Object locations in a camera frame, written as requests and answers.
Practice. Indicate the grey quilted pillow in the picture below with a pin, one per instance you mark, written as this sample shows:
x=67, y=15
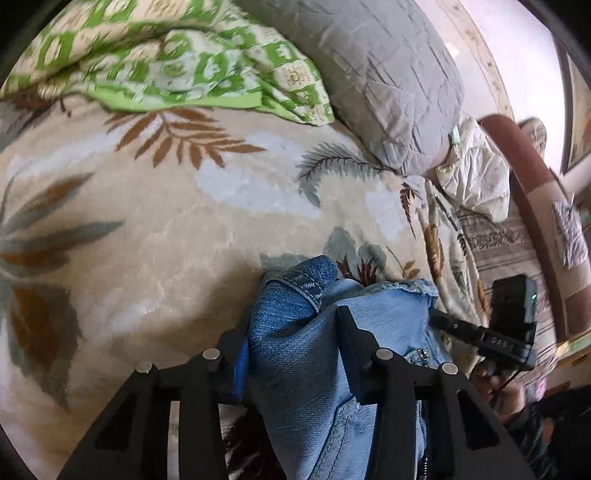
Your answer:
x=390, y=78

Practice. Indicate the large framed picture right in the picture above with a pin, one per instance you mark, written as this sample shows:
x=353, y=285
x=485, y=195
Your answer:
x=577, y=111

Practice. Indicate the cream crumpled pillow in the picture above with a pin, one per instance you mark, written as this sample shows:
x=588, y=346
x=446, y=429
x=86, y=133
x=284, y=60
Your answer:
x=476, y=175

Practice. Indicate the green checkered blanket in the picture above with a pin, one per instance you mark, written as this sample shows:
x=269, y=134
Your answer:
x=141, y=56

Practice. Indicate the patterned cushion behind sofa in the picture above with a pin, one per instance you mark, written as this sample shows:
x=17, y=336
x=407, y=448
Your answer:
x=536, y=131

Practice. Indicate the blue denim jeans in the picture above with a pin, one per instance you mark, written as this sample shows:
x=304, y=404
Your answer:
x=296, y=377

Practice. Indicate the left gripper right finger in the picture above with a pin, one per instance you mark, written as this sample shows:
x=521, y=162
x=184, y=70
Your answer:
x=425, y=415

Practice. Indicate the person's right hand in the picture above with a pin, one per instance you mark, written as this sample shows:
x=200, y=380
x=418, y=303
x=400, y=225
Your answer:
x=506, y=398

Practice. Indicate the leaf-pattern beige blanket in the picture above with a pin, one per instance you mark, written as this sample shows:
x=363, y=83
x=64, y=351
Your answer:
x=129, y=237

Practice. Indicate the grey crumpled cloth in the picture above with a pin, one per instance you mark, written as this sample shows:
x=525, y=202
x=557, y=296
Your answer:
x=570, y=240

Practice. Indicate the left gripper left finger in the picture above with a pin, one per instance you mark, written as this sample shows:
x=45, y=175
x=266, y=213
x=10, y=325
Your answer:
x=129, y=438

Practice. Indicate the striped brown sofa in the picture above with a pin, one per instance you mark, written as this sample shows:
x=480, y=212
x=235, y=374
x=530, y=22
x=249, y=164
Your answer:
x=526, y=243

